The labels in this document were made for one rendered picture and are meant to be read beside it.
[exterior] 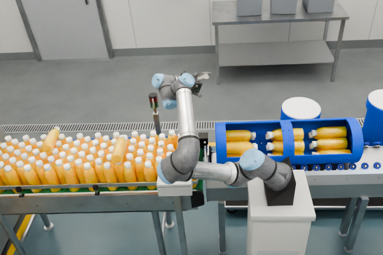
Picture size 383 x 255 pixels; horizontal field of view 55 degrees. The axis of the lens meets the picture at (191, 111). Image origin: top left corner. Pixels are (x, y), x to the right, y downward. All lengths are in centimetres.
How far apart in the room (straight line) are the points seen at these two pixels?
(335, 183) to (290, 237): 61
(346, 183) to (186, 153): 132
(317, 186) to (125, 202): 125
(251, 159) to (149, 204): 90
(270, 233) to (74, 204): 127
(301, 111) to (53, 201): 182
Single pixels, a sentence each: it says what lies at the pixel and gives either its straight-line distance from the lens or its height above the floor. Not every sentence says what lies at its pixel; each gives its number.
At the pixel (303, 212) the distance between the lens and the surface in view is 198.
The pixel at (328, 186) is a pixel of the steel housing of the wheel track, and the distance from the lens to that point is 258.
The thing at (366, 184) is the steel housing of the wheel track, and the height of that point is 84.
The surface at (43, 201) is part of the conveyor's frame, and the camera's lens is 265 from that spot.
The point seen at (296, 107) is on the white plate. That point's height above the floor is 104.
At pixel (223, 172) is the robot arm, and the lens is 183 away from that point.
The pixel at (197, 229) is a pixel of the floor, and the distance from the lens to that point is 331.
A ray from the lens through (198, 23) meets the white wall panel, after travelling 554.
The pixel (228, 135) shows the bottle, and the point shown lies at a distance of 237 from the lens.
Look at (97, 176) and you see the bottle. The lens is 246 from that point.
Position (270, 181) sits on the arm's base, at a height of 129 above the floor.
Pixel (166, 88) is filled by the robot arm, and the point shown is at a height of 168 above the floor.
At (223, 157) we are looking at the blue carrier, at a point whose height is 111.
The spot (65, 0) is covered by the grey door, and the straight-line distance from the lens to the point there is 577.
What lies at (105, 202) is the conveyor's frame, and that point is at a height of 82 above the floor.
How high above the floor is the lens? 268
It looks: 36 degrees down
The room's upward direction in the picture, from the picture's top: 5 degrees counter-clockwise
